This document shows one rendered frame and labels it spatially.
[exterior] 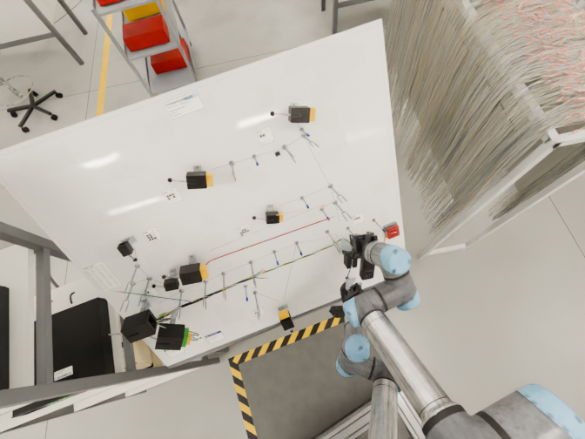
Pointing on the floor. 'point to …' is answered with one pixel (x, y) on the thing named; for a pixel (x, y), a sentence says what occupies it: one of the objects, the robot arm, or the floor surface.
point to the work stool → (30, 103)
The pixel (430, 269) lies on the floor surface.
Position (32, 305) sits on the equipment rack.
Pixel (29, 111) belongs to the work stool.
